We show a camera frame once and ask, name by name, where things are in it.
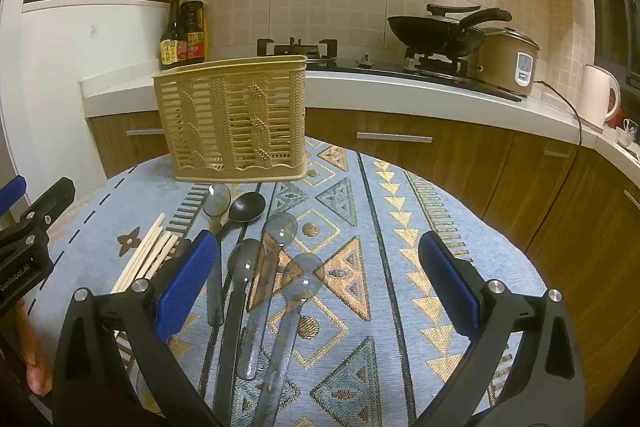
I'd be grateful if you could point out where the black gas stove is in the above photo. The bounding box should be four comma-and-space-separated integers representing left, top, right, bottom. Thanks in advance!
256, 38, 523, 102

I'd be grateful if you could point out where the blue patterned tablecloth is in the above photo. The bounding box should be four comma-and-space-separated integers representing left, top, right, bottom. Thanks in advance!
20, 134, 551, 427

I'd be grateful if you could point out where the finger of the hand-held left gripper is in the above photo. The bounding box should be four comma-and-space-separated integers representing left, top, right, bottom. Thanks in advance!
20, 177, 77, 254
0, 175, 27, 228

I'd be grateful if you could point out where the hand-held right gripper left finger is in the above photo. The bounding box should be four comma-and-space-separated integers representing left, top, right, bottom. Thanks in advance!
50, 229, 226, 427

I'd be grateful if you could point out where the dark bottle yellow label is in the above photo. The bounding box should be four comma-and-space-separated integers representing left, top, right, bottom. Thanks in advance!
160, 0, 187, 70

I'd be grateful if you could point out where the wooden chopstick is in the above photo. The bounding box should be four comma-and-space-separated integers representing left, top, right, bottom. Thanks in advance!
145, 235, 181, 278
134, 233, 177, 280
125, 229, 172, 288
111, 213, 167, 294

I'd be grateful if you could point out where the dark grey plastic spoon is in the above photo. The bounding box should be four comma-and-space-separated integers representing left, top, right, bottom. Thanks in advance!
212, 238, 264, 425

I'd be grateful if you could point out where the dark bottle red label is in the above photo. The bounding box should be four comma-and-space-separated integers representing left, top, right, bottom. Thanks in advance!
179, 0, 208, 64

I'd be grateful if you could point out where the black wok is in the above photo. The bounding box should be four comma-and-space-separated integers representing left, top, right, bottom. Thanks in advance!
387, 4, 513, 58

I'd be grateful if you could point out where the black power cable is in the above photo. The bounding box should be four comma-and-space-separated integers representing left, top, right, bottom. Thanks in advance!
532, 80, 584, 148

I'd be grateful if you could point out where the person's left hand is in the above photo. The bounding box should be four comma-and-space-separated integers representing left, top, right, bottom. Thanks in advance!
12, 297, 54, 396

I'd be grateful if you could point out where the white refrigerator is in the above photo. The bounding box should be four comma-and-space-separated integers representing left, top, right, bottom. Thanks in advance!
21, 0, 173, 195

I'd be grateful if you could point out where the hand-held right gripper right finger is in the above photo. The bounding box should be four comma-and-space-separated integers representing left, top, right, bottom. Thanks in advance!
410, 231, 586, 427

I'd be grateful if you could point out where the white patterned cup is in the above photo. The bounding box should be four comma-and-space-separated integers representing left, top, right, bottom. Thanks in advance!
616, 118, 640, 146

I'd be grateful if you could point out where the white kitchen countertop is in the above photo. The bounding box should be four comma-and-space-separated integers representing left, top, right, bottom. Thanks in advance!
77, 57, 640, 180

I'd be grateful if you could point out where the black plastic spoon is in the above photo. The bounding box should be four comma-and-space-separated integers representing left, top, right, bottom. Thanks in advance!
212, 192, 267, 238

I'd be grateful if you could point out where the clear grey plastic spoon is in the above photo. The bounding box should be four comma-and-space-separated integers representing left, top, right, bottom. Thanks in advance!
201, 183, 232, 328

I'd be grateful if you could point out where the beige rice cooker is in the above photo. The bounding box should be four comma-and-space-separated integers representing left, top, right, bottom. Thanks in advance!
470, 27, 541, 96

